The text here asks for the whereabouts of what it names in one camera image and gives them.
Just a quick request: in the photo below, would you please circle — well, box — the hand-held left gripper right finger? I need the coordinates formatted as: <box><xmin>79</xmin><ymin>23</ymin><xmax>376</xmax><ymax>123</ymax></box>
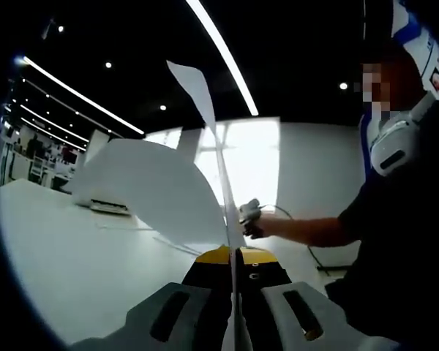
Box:
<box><xmin>237</xmin><ymin>246</ymin><xmax>352</xmax><ymax>351</ymax></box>

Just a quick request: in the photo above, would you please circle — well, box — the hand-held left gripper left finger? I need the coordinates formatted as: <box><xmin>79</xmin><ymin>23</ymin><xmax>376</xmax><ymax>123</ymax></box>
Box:
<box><xmin>124</xmin><ymin>245</ymin><xmax>237</xmax><ymax>351</ymax></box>

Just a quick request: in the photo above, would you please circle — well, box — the stack of white printing papers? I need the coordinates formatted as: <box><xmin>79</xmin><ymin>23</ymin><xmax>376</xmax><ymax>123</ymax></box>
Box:
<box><xmin>71</xmin><ymin>60</ymin><xmax>248</xmax><ymax>351</ymax></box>

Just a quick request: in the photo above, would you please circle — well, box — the bright window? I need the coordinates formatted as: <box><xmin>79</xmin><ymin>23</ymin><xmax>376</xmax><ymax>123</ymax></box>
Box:
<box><xmin>200</xmin><ymin>120</ymin><xmax>281</xmax><ymax>209</ymax></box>
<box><xmin>146</xmin><ymin>129</ymin><xmax>184</xmax><ymax>151</ymax></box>

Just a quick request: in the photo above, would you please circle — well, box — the white printer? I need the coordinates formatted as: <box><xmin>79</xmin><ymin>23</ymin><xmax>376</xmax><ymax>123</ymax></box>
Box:
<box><xmin>72</xmin><ymin>192</ymin><xmax>132</xmax><ymax>217</ymax></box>

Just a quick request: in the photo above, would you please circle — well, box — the white table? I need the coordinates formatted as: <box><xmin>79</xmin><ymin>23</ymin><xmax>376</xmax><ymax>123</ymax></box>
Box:
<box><xmin>0</xmin><ymin>178</ymin><xmax>358</xmax><ymax>347</ymax></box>

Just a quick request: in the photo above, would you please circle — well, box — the operator in black shirt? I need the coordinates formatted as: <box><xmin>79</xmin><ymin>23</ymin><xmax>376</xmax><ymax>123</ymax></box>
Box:
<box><xmin>325</xmin><ymin>105</ymin><xmax>439</xmax><ymax>351</ymax></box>

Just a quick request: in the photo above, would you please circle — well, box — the worn white chest device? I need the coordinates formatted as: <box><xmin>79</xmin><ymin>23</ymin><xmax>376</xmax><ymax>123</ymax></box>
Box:
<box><xmin>365</xmin><ymin>94</ymin><xmax>437</xmax><ymax>182</ymax></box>

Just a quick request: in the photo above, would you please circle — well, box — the long ceiling light strip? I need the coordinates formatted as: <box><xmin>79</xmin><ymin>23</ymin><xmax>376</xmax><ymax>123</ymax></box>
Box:
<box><xmin>185</xmin><ymin>0</ymin><xmax>260</xmax><ymax>116</ymax></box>

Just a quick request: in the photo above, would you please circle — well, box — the white office chair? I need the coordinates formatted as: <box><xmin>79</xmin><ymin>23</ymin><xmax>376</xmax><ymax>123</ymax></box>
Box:
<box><xmin>29</xmin><ymin>156</ymin><xmax>54</xmax><ymax>184</ymax></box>

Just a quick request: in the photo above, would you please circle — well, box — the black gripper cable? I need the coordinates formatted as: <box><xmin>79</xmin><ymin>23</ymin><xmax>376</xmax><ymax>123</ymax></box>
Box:
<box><xmin>261</xmin><ymin>203</ymin><xmax>332</xmax><ymax>272</ymax></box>

